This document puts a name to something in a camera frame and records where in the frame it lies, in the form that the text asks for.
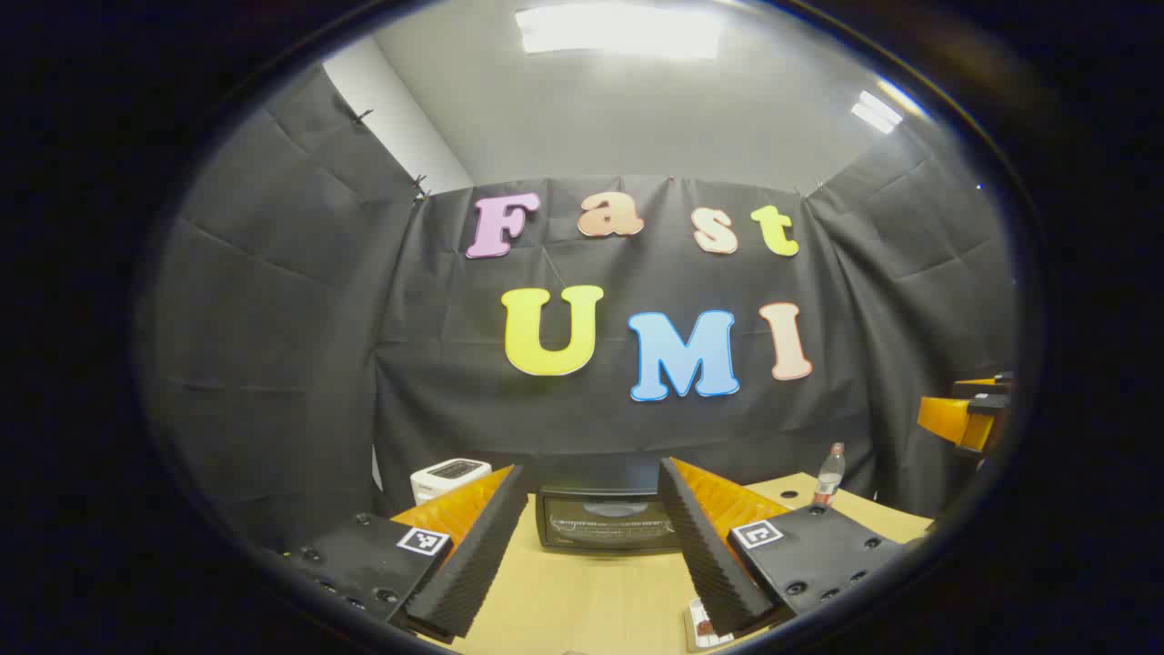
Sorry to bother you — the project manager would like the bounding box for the white toaster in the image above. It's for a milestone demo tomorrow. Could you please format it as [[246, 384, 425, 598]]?
[[411, 459, 493, 506]]

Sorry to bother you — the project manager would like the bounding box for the clear plastic water bottle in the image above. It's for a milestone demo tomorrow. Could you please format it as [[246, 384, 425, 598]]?
[[812, 443, 847, 508]]

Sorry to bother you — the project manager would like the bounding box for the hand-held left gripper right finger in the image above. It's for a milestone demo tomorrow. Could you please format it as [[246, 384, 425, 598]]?
[[657, 457, 908, 640]]

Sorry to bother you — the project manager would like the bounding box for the black electric oven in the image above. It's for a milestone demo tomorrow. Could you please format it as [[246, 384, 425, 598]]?
[[533, 455, 685, 556]]

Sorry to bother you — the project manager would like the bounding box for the black backdrop cloth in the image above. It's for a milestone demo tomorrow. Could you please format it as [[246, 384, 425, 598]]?
[[136, 64, 1019, 556]]

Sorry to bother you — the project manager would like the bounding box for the ceiling light panel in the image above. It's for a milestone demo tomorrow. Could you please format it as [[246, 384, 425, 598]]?
[[514, 5, 724, 60], [850, 89, 904, 136]]

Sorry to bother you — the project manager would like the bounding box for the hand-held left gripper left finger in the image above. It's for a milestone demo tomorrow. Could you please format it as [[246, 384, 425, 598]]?
[[259, 464, 530, 640]]

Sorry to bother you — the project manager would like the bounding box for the white rectangular plate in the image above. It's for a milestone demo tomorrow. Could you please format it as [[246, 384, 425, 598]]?
[[684, 596, 738, 652]]

